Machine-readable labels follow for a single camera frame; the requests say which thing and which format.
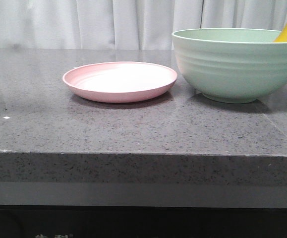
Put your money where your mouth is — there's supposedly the pink plate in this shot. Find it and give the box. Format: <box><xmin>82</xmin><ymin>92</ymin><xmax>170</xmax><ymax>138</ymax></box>
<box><xmin>62</xmin><ymin>61</ymin><xmax>177</xmax><ymax>103</ymax></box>

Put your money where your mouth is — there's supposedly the white curtain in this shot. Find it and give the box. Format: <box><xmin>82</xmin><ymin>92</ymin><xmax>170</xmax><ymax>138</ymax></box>
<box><xmin>0</xmin><ymin>0</ymin><xmax>287</xmax><ymax>50</ymax></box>

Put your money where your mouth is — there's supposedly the black cabinet under counter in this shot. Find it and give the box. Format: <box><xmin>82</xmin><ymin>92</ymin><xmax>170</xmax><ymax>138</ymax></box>
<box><xmin>0</xmin><ymin>206</ymin><xmax>287</xmax><ymax>238</ymax></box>

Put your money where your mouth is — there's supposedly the green bowl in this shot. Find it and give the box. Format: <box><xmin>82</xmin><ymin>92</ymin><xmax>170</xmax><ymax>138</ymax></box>
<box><xmin>172</xmin><ymin>28</ymin><xmax>287</xmax><ymax>103</ymax></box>

